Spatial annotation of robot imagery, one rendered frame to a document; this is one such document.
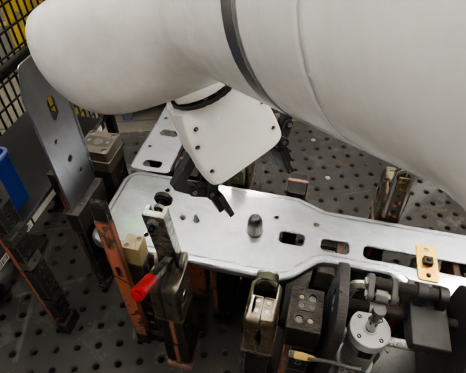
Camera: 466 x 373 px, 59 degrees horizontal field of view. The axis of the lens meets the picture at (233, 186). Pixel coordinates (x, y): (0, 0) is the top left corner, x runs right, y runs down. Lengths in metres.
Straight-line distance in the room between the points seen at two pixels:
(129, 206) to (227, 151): 0.52
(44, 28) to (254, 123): 0.23
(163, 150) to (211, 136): 0.63
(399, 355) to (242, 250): 0.33
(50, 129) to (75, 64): 0.58
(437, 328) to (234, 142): 0.37
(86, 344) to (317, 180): 0.85
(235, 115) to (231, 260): 0.44
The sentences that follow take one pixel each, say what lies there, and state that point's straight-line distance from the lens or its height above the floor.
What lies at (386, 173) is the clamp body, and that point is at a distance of 0.98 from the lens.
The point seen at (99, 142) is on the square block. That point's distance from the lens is 1.02.
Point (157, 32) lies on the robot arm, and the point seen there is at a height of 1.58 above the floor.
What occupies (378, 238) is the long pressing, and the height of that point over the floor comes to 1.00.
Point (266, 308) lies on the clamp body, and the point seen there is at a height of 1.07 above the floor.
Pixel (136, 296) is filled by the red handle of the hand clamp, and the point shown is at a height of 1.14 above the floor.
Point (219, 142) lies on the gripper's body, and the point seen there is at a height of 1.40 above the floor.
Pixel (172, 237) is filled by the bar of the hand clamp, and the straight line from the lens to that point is 0.68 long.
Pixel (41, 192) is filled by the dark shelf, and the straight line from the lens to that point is 0.98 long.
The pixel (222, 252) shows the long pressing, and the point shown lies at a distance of 0.83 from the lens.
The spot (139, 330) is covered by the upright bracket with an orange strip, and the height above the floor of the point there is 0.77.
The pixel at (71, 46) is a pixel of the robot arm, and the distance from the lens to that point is 0.27.
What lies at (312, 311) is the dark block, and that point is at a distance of 0.64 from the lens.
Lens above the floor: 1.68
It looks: 46 degrees down
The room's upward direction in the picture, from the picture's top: straight up
